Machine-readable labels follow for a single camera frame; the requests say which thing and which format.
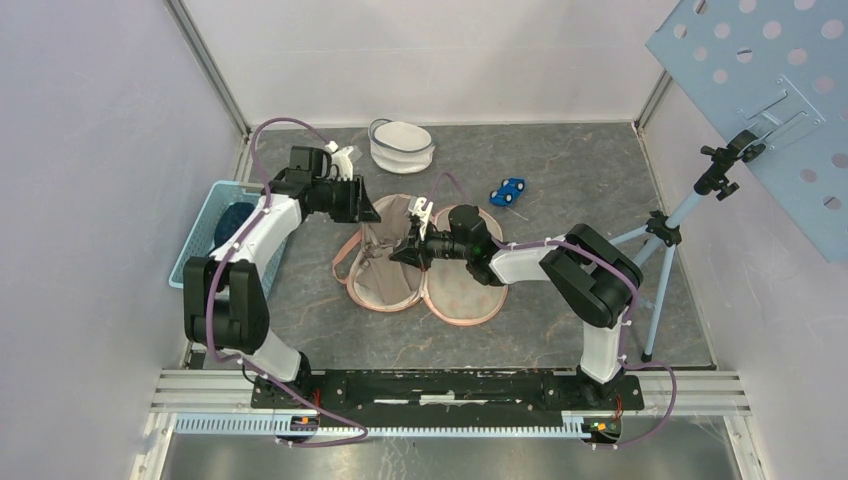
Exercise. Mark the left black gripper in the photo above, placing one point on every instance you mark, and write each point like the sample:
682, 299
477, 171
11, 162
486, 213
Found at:
356, 208

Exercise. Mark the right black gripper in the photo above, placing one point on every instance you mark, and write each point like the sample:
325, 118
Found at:
414, 255

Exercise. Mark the beige taupe bra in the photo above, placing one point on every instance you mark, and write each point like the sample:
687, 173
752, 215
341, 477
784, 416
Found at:
375, 282

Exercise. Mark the floral peach laundry bag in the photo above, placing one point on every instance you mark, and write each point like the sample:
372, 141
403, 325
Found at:
448, 289

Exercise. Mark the white mesh laundry bag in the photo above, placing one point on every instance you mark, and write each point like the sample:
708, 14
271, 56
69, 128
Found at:
399, 147

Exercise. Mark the dark blue lace bra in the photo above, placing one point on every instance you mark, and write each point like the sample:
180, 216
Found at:
231, 220

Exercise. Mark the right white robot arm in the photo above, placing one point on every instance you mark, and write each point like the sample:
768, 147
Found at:
596, 280

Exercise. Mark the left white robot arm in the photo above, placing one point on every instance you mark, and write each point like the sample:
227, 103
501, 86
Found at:
224, 300

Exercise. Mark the blue toy car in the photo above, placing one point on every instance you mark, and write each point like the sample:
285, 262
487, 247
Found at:
509, 191

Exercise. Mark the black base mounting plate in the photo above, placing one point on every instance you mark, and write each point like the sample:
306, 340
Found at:
339, 390

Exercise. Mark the light blue plastic basket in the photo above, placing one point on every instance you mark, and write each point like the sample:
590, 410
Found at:
201, 239

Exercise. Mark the blue perforated panel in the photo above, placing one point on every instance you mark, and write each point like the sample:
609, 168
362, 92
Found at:
777, 69

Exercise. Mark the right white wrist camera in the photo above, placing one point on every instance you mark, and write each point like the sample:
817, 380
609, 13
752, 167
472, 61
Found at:
419, 213

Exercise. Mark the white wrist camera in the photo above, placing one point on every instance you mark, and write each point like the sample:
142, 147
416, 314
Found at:
419, 213
342, 161

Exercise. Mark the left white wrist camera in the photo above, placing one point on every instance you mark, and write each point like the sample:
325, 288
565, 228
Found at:
342, 161

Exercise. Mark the light blue slotted cable duct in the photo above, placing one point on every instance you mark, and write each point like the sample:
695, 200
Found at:
284, 425

